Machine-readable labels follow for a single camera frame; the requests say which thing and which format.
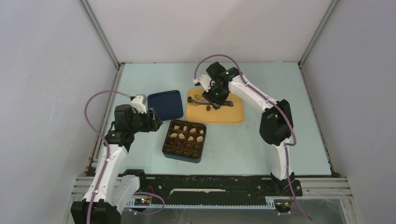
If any dark blue box lid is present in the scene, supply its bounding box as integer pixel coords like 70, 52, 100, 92
148, 90, 184, 121

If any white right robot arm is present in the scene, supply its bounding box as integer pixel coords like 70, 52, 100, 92
193, 62, 296, 195

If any aluminium corner post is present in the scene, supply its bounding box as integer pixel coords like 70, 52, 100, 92
79, 0, 121, 70
298, 0, 340, 68

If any blue chocolate box with insert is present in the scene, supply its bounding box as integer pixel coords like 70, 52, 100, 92
162, 119, 207, 163

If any yellow plastic tray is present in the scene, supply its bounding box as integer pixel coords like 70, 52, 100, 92
185, 89, 244, 124

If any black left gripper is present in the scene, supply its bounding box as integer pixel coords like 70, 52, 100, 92
128, 108, 162, 134

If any aluminium corner post left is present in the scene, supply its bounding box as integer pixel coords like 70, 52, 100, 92
79, 0, 121, 70

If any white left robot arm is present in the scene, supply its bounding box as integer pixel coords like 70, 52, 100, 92
71, 104, 163, 224

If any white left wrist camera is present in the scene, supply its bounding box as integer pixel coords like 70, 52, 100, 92
130, 94, 148, 114

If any aluminium corner post right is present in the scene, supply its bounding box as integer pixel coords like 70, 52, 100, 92
298, 0, 340, 68

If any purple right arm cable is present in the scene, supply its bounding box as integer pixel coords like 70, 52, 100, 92
193, 54, 313, 222

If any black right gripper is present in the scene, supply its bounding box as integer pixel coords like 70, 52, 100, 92
202, 83, 229, 110

